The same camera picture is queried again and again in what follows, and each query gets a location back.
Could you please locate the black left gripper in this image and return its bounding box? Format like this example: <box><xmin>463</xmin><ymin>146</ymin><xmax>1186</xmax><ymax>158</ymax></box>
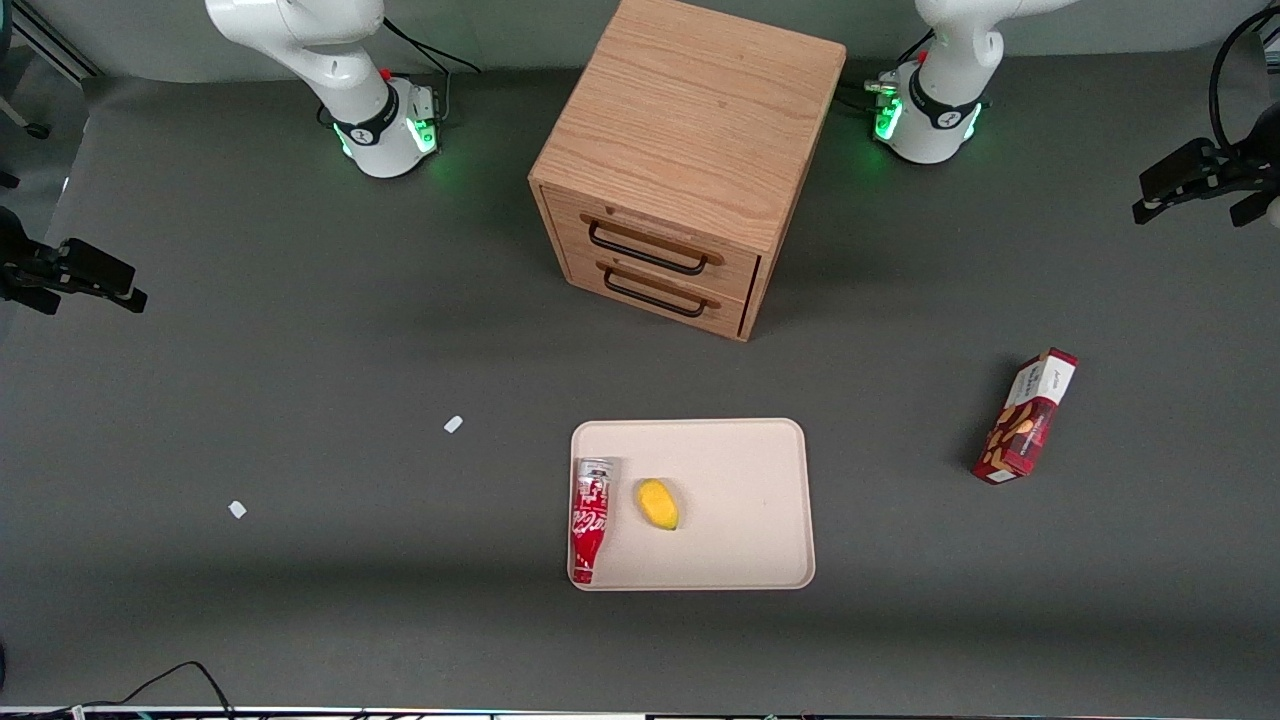
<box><xmin>1132</xmin><ymin>104</ymin><xmax>1280</xmax><ymax>229</ymax></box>

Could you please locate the black caster wheel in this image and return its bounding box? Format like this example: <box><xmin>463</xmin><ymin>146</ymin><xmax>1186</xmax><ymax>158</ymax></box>
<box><xmin>0</xmin><ymin>94</ymin><xmax>53</xmax><ymax>142</ymax></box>

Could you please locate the black left arm base cable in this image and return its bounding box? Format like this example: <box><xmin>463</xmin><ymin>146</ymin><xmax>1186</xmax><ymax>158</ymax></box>
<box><xmin>838</xmin><ymin>28</ymin><xmax>937</xmax><ymax>113</ymax></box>

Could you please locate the beige plastic tray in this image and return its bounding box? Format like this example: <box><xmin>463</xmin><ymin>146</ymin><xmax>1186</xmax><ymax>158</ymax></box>
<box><xmin>567</xmin><ymin>417</ymin><xmax>817</xmax><ymax>592</ymax></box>

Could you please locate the grey metal frame rail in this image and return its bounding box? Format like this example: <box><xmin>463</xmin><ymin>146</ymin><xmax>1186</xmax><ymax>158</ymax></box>
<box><xmin>8</xmin><ymin>0</ymin><xmax>103</xmax><ymax>83</ymax></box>

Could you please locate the wooden two-drawer cabinet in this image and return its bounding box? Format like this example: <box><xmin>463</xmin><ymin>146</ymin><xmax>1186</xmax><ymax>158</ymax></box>
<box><xmin>528</xmin><ymin>0</ymin><xmax>849</xmax><ymax>343</ymax></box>

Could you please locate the dark grey table mat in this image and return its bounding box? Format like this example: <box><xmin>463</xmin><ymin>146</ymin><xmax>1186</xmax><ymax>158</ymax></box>
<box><xmin>0</xmin><ymin>45</ymin><xmax>1280</xmax><ymax>713</ymax></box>

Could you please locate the yellow toy mango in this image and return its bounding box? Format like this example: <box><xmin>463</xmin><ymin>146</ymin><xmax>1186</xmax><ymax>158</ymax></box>
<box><xmin>637</xmin><ymin>478</ymin><xmax>681</xmax><ymax>533</ymax></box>

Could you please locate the wooden drawer front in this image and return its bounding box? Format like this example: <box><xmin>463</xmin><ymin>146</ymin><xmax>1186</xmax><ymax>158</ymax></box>
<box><xmin>544</xmin><ymin>187</ymin><xmax>763</xmax><ymax>301</ymax></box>
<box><xmin>562</xmin><ymin>248</ymin><xmax>753</xmax><ymax>339</ymax></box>

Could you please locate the black cable at table edge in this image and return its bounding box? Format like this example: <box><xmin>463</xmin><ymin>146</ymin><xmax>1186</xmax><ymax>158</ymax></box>
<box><xmin>60</xmin><ymin>660</ymin><xmax>237</xmax><ymax>717</ymax></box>

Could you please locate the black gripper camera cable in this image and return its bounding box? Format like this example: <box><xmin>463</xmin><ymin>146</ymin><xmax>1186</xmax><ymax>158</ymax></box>
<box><xmin>1207</xmin><ymin>4</ymin><xmax>1280</xmax><ymax>153</ymax></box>

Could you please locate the black metal drawer handle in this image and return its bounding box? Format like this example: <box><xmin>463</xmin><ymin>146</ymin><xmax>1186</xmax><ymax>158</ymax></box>
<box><xmin>602</xmin><ymin>267</ymin><xmax>708</xmax><ymax>320</ymax></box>
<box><xmin>587</xmin><ymin>220</ymin><xmax>710</xmax><ymax>277</ymax></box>

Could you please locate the red cola can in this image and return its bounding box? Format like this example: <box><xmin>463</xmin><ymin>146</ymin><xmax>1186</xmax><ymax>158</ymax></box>
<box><xmin>569</xmin><ymin>457</ymin><xmax>614</xmax><ymax>586</ymax></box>

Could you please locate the black arm base cable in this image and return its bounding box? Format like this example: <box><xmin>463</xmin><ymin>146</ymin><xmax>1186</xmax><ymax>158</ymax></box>
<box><xmin>838</xmin><ymin>28</ymin><xmax>937</xmax><ymax>113</ymax></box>
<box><xmin>382</xmin><ymin>17</ymin><xmax>482</xmax><ymax>123</ymax></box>

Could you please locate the red tartan cookie box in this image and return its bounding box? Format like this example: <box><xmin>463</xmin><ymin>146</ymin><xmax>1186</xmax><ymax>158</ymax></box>
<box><xmin>972</xmin><ymin>347</ymin><xmax>1080</xmax><ymax>487</ymax></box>

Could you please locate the black right arm base cable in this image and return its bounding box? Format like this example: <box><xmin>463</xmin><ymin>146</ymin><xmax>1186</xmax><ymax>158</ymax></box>
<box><xmin>382</xmin><ymin>17</ymin><xmax>482</xmax><ymax>123</ymax></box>

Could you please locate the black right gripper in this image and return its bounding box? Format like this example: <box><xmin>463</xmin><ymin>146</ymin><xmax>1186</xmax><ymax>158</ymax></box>
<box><xmin>0</xmin><ymin>205</ymin><xmax>150</xmax><ymax>317</ymax></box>

